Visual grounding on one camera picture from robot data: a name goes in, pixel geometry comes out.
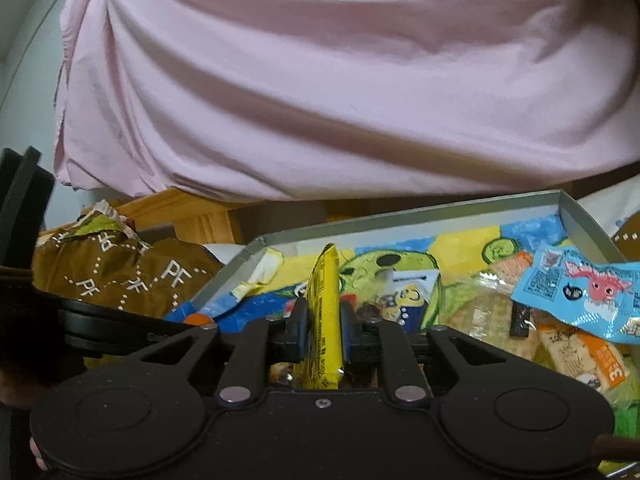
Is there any yellow snack packet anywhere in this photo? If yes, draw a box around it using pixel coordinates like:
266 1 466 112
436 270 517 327
290 242 346 391

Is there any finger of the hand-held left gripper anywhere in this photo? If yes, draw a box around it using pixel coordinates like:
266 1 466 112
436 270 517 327
57 299 201 358

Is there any grey metal tray box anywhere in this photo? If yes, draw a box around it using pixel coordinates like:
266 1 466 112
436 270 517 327
162 189 640 480

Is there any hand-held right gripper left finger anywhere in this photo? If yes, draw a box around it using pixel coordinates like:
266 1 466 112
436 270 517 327
125 299 308 406

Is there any light blue fish print packet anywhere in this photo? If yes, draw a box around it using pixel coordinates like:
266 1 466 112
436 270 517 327
510 242 640 346

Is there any pink bed sheet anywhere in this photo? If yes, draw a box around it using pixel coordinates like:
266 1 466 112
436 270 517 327
52 0 640 203

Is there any white bed sheet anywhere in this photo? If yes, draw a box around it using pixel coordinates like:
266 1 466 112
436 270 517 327
575 175 640 246

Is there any grey tray with cartoon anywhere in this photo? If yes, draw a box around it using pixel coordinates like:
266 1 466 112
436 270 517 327
165 212 640 461

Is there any orange white rice cracker bar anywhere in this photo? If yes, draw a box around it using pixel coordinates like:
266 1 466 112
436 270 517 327
492 252 628 393

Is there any navy blue stick packet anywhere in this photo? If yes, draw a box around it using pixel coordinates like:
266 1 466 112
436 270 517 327
380 270 443 333

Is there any wooden bed frame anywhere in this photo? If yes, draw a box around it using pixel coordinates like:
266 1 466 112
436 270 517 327
107 187 261 248

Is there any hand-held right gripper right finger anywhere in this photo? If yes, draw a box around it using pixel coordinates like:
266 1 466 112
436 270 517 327
342 297 511 406

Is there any person's left hand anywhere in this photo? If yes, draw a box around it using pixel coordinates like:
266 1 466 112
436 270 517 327
27 435 51 472

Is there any brown printed blanket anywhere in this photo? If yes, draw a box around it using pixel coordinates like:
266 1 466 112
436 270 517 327
30 210 640 321

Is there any patterned cream cloth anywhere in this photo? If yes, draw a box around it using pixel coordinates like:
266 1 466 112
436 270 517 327
45 199 151 256

